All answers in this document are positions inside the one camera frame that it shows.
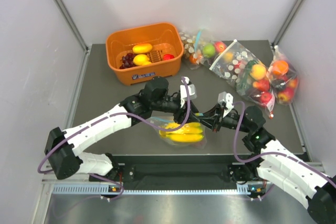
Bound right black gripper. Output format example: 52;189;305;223
197;103;251;133

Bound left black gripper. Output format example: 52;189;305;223
151;96;200;124

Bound yellow fake banana bunch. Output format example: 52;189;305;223
159;122;204;143

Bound blue zip top bag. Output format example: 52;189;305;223
147;116;207;148

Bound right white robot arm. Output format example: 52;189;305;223
196;105;335;223

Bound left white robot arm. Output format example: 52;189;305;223
45;77;196;180

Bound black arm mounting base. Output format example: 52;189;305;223
108;154;259;183

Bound white zip bag with fruit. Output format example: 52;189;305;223
209;40;275;119

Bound red fake tomato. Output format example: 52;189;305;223
163;54;174;61

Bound back bag with green apple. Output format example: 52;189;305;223
179;29;227;70

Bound yellow fake lemon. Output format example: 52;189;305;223
133;54;152;66

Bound purple fake grapes in basket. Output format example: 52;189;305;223
119;52;136;69

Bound yellow fake mango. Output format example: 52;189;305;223
132;43;153;54

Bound right bag with orange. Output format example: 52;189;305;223
267;45;299;105

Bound orange plastic basket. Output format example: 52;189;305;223
106;23;184;86

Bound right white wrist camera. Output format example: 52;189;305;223
217;92;234;118

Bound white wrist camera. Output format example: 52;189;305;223
217;92;234;118
180;77;197;108

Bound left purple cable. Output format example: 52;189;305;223
37;77;191;174

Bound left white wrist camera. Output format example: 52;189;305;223
180;77;197;108

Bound grey slotted cable duct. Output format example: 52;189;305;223
52;184;266;196

